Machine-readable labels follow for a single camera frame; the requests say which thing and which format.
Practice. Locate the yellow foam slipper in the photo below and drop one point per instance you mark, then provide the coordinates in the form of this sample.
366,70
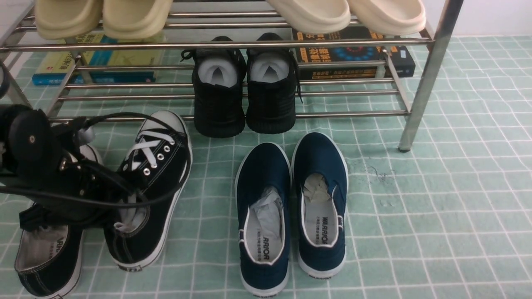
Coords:
60,19
134,19

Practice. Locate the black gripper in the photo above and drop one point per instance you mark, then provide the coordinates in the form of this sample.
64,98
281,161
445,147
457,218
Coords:
45,149

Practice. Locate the right navy slip-on shoe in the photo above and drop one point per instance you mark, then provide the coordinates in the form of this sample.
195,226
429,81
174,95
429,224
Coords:
320,175

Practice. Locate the navy slip-on shoe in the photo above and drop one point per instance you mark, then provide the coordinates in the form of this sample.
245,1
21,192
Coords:
320,175
262,188

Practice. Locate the black knit shoe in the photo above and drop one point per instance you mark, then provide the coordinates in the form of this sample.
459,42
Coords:
217,80
273,82

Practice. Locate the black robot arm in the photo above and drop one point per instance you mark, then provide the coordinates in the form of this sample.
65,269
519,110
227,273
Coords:
10,115

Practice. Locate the right black knit shoe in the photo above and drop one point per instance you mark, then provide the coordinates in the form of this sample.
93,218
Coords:
273,82

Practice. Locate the right yellow foam slipper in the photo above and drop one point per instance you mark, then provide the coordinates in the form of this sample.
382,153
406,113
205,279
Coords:
134,19

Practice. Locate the left navy slip-on shoe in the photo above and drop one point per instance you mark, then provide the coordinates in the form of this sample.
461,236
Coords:
262,188

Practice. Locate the black and orange book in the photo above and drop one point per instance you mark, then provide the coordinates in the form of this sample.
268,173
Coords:
337,62

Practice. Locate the yellow and blue book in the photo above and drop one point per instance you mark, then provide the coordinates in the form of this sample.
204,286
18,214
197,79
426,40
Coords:
55,65

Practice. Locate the left yellow foam slipper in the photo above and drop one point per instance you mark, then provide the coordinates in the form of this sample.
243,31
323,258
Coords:
60,19

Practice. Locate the right cream foam slipper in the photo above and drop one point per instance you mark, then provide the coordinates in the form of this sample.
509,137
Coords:
390,17

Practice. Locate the green checkered cloth mat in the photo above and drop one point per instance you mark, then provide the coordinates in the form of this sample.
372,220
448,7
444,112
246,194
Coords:
451,219

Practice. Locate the silver metal shoe rack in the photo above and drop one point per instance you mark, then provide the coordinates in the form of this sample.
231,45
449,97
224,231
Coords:
413,92

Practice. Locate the left cream foam slipper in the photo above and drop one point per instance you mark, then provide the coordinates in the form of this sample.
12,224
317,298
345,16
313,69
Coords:
314,16

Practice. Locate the cream foam slipper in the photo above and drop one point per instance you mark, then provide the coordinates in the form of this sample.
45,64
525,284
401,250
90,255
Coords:
390,17
314,16

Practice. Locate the black canvas sneaker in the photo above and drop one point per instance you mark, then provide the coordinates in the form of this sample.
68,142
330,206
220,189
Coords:
159,165
49,257

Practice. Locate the left black knit shoe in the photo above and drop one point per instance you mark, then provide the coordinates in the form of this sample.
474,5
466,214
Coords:
217,80

